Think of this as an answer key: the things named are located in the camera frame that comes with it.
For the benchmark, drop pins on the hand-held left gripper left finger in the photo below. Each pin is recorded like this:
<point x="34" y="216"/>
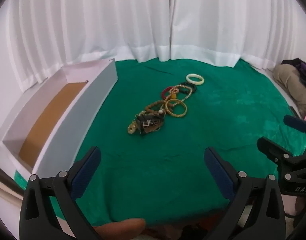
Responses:
<point x="85" y="172"/>

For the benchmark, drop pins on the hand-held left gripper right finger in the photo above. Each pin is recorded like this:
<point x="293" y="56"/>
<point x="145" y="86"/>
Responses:
<point x="219" y="172"/>

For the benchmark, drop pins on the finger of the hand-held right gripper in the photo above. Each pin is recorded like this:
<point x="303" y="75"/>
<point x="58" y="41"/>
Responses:
<point x="271" y="150"/>
<point x="296" y="124"/>

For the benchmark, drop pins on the white cardboard box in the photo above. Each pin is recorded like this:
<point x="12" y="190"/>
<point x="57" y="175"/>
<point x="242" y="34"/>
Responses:
<point x="75" y="120"/>

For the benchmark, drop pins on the gold earring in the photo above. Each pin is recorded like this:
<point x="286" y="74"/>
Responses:
<point x="131" y="128"/>

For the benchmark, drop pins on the gold bangle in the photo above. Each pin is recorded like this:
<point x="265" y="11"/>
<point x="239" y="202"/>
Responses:
<point x="177" y="115"/>

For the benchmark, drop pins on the khaki cloth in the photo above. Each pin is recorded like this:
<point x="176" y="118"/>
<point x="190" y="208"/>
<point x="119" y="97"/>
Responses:
<point x="290" y="82"/>

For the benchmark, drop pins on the green velvet cloth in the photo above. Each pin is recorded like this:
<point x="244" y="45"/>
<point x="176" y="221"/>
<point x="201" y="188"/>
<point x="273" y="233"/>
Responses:
<point x="192" y="135"/>

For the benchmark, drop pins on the dark bag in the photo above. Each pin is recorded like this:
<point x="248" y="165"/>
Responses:
<point x="302" y="66"/>

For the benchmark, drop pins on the white jade bangle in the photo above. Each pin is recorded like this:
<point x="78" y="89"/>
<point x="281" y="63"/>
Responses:
<point x="199" y="82"/>

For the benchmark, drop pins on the white curtain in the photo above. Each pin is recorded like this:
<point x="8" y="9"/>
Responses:
<point x="118" y="17"/>

